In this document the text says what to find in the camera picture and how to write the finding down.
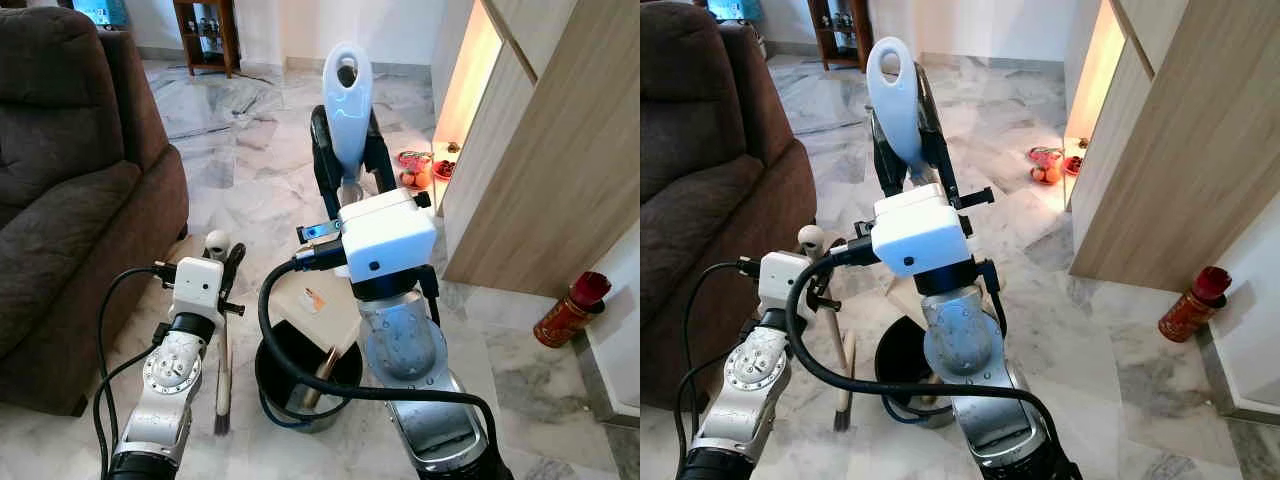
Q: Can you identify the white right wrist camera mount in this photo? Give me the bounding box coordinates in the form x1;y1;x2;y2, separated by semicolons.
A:
872;183;973;278
335;188;438;283

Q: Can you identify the tan litter piece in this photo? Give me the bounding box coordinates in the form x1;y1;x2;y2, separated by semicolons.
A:
303;348;341;409

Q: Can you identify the red metal bottle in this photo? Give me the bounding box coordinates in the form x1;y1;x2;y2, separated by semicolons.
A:
1158;266;1236;344
533;271;612;349

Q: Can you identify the brown fabric sofa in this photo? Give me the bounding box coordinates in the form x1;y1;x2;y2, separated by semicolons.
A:
640;0;816;411
0;5;189;416

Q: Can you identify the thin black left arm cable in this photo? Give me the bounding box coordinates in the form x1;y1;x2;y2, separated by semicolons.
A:
675;258;761;476
92;262;176;480

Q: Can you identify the dark wooden shelf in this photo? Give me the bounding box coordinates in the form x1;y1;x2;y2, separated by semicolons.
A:
807;0;873;71
173;0;241;78

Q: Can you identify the wooden hand broom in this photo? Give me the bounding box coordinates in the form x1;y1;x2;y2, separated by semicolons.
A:
798;226;859;433
203;230;237;436

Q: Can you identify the light wooden cabinet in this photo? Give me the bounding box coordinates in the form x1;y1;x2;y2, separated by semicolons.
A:
432;0;641;299
1063;0;1280;293

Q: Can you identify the black round trash bin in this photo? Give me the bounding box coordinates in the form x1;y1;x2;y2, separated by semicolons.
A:
875;318;956;426
255;320;363;433

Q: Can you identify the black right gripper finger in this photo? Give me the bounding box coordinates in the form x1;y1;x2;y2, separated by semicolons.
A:
916;62;959;193
872;108;910;199
311;103;349;218
364;108;398;198

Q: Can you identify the red tray with oranges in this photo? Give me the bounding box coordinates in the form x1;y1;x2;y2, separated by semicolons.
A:
397;150;434;191
1028;146;1065;186

